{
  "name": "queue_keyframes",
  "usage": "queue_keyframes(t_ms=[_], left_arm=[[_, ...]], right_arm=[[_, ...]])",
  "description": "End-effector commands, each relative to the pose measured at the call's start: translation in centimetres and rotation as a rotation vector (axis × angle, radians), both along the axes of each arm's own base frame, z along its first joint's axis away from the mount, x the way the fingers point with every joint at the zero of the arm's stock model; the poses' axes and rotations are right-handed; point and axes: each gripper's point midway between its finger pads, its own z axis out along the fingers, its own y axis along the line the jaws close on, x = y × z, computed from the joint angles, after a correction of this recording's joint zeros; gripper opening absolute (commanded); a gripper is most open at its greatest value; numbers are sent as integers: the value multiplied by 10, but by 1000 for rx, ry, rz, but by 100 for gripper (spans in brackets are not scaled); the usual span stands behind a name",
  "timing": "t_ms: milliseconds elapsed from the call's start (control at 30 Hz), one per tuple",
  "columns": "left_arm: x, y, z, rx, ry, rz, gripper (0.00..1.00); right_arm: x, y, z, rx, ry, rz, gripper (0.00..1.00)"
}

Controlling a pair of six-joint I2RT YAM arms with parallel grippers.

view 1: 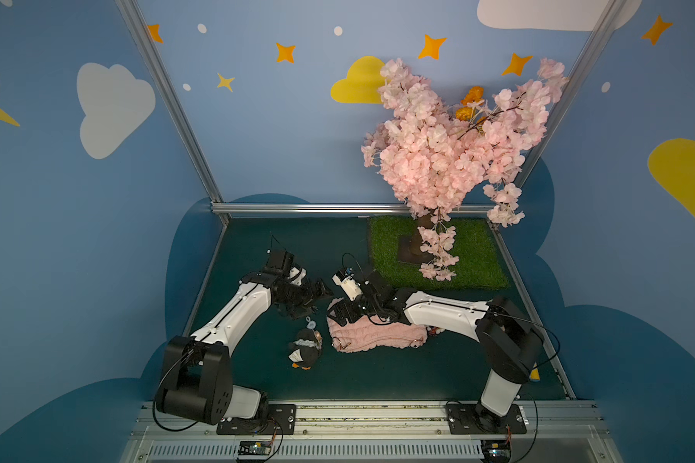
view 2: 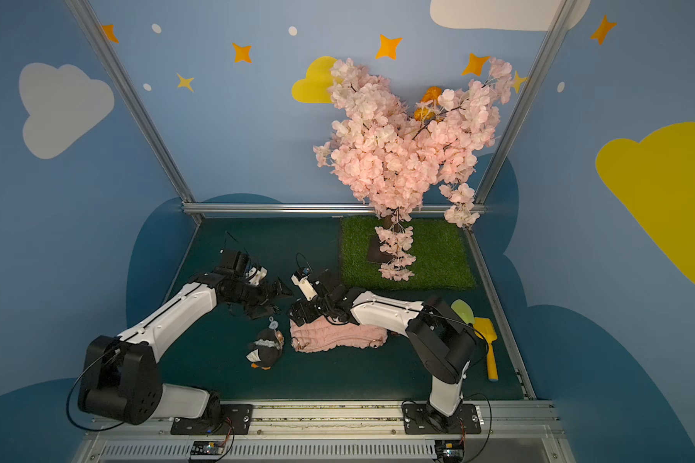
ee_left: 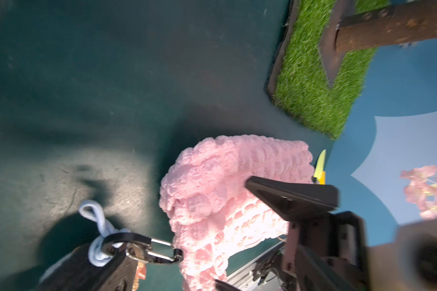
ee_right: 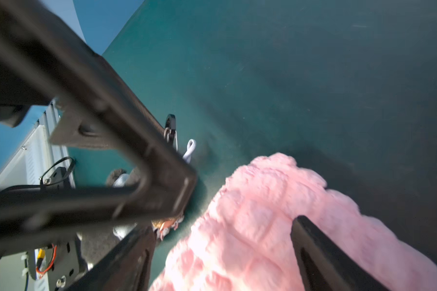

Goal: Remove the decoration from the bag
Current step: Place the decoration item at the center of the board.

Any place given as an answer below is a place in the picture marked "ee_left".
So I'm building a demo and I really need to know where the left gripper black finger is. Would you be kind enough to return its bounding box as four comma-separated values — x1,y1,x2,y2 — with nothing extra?
35,244,138,291

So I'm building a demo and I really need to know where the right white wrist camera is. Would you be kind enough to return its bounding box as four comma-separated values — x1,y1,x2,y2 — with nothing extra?
369,219,437,291

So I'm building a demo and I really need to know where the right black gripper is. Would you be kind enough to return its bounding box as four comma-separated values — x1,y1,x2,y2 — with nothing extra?
245,176,371,291

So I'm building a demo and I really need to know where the green artificial grass mat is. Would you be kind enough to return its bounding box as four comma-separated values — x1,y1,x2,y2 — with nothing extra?
271,0,377,140

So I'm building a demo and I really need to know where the dark tree base plate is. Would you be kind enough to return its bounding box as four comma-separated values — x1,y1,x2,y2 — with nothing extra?
318,0,356,89

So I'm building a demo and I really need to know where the pink cherry blossom tree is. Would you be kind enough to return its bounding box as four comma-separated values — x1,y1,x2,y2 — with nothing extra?
329,1,437,224

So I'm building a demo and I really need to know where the pink fluffy knitted bag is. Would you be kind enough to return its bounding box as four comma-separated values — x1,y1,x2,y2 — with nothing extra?
160,135,314,291

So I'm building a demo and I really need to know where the white orange duck plush charm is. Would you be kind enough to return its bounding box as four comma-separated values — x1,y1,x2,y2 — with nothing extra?
79,200,184,291

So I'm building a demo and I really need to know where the yellow toy shovel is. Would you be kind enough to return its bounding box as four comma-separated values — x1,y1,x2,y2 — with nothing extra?
312,149,327,185

